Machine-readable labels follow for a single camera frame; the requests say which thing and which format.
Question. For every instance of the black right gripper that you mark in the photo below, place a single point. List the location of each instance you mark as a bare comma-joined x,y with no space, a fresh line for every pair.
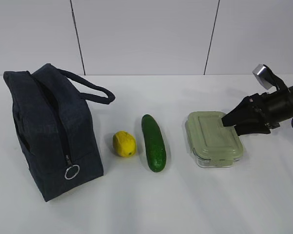
251,116

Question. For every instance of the green lidded glass container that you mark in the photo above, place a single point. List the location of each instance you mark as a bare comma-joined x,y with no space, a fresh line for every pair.
212,144

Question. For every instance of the green cucumber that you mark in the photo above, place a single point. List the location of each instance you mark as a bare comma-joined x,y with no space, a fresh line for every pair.
156,154

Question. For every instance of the yellow lemon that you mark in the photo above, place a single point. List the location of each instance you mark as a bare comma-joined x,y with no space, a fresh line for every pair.
124,144

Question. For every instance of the navy blue lunch bag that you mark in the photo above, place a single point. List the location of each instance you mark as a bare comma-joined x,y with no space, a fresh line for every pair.
54,127

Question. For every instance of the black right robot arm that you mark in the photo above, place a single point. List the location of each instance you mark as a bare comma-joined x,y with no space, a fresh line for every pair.
280,104

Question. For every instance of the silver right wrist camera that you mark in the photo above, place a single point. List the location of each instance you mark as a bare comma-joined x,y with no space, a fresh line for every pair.
263,76

